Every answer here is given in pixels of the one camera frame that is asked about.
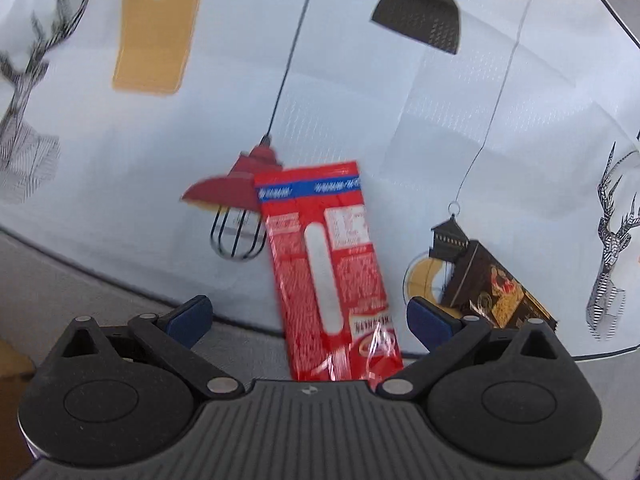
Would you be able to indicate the dark brown snack packet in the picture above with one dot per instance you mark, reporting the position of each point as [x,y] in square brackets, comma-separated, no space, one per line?
[500,290]

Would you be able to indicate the brown cardboard box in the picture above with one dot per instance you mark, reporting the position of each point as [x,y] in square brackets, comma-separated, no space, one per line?
[12,410]

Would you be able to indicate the long red snack packet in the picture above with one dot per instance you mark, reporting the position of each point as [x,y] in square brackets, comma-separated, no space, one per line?
[350,280]

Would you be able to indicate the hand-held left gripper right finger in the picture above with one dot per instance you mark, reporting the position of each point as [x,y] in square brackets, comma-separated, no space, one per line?
[430,322]

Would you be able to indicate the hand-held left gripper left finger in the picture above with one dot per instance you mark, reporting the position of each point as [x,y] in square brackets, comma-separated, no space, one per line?
[190,320]

